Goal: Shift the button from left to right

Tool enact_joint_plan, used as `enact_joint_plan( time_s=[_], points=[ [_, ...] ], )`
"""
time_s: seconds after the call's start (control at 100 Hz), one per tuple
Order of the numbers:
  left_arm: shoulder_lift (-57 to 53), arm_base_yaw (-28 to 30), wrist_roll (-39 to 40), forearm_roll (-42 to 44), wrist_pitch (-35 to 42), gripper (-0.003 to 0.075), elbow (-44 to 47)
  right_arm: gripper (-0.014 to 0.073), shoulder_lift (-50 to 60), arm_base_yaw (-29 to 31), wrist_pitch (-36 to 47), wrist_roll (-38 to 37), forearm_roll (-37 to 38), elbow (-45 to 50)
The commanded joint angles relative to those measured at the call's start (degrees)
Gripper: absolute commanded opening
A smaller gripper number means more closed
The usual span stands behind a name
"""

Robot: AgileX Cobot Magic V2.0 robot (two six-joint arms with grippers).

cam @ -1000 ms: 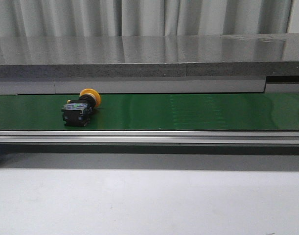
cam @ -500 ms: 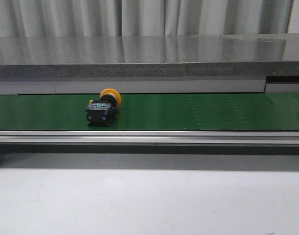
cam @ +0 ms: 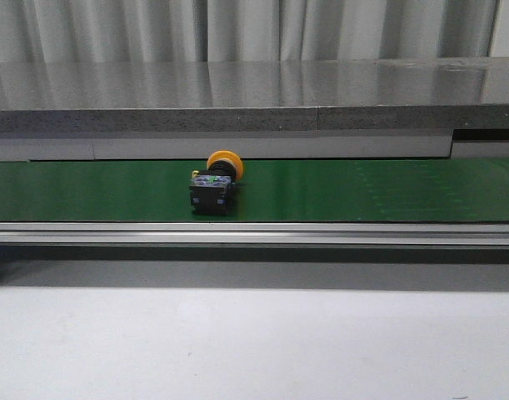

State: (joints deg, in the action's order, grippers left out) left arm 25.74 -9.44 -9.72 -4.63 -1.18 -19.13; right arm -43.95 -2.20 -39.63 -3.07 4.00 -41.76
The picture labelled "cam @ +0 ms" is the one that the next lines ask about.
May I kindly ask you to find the yellow mushroom push button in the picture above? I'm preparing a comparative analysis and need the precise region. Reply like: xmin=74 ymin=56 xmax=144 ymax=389
xmin=189 ymin=150 xmax=244 ymax=216

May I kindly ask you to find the grey panel under counter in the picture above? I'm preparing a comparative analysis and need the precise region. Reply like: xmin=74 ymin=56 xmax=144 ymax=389
xmin=0 ymin=128 xmax=509 ymax=161

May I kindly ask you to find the green conveyor belt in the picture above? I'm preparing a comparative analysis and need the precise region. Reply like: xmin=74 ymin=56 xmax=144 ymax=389
xmin=0 ymin=157 xmax=509 ymax=223

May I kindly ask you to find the dark granite counter slab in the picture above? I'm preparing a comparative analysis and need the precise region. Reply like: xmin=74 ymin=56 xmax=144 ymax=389
xmin=0 ymin=57 xmax=509 ymax=133

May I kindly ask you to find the white pleated curtain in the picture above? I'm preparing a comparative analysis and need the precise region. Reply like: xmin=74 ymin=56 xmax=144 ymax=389
xmin=0 ymin=1 xmax=509 ymax=63

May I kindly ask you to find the aluminium conveyor side rail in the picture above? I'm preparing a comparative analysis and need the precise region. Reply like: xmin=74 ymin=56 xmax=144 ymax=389
xmin=0 ymin=220 xmax=509 ymax=288

